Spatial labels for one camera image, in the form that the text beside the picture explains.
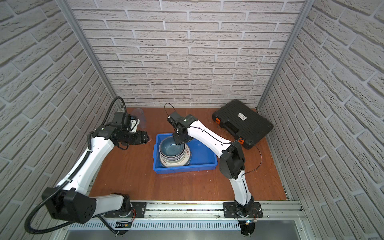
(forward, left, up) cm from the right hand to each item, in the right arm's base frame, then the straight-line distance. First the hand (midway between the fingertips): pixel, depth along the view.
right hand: (181, 140), depth 84 cm
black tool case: (+16, -44, -8) cm, 47 cm away
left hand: (0, +20, +6) cm, 21 cm away
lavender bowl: (-10, +6, -3) cm, 12 cm away
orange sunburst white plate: (-9, +1, -11) cm, 14 cm away
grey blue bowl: (-1, +9, -6) cm, 10 cm away
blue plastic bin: (-3, -13, -18) cm, 23 cm away
